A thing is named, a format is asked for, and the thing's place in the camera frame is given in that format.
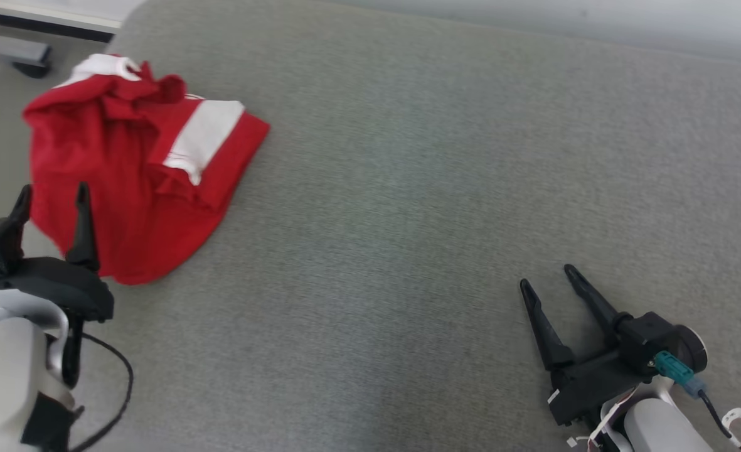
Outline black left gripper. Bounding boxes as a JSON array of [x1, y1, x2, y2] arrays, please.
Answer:
[[0, 181, 115, 324]]

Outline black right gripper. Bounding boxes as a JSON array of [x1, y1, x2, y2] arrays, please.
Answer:
[[519, 264, 709, 428]]

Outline teal cable connector plug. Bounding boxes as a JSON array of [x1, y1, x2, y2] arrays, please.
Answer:
[[653, 351, 707, 398]]

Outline grey fabric sofa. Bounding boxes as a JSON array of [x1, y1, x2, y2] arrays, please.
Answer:
[[0, 0, 741, 452]]

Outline thin black cable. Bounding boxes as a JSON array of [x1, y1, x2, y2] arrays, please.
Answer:
[[69, 331, 134, 452], [696, 389, 741, 452]]

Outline grey table foot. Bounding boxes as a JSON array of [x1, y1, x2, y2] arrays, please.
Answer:
[[0, 33, 53, 80]]

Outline red shorts white waistband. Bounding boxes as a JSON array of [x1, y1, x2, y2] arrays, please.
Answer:
[[22, 53, 271, 286]]

